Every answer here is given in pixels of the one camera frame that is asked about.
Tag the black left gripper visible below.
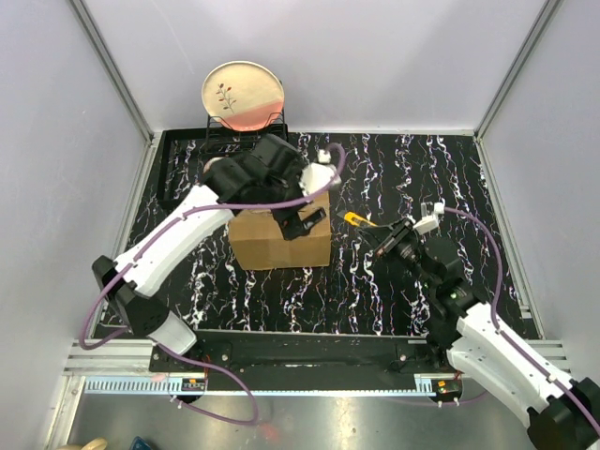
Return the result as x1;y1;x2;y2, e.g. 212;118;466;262
262;159;326;239

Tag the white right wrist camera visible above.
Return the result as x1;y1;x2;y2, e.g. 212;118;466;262
413;201;445;235

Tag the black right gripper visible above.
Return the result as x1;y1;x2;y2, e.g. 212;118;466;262
354;216;436;290

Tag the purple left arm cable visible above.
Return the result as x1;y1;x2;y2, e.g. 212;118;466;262
77;142;349;427

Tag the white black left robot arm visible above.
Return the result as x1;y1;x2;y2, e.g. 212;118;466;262
92;134;343;371

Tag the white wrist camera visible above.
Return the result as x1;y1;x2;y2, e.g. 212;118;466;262
299;149;341;196
413;201;445;235

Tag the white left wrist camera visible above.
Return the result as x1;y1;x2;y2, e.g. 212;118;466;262
299;149;341;196

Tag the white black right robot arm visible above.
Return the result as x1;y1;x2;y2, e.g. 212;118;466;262
358;219;599;449

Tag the brown cardboard express box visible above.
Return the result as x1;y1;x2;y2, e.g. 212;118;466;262
228;210;332;271

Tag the dark blue tray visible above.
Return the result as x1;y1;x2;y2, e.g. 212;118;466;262
129;436;153;450

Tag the yellow utility knife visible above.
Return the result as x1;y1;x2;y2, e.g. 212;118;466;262
337;211;377;228

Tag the beige pink floral plate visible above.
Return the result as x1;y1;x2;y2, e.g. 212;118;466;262
202;61;285;132

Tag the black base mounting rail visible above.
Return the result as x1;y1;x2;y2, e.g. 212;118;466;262
148;327;484;381

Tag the black wire dish rack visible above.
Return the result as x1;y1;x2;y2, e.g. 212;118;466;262
157;112;288;213

